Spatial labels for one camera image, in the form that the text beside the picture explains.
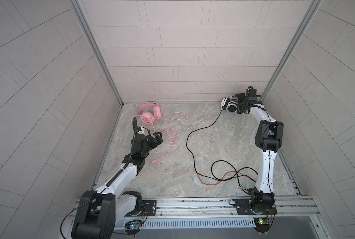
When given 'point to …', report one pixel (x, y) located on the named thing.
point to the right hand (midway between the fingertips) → (234, 97)
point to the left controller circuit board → (133, 226)
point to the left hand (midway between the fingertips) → (160, 133)
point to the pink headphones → (148, 111)
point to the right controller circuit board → (263, 224)
